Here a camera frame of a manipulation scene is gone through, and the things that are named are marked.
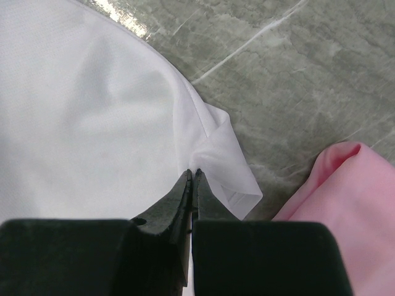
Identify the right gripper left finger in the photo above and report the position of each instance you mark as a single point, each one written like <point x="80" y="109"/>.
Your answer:
<point x="146" y="255"/>

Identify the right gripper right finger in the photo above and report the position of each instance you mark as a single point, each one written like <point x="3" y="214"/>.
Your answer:
<point x="234" y="257"/>

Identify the white t-shirt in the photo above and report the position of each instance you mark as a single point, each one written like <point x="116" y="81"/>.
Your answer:
<point x="97" y="125"/>

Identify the folded pink t-shirt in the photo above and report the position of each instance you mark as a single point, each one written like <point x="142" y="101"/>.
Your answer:
<point x="351" y="191"/>

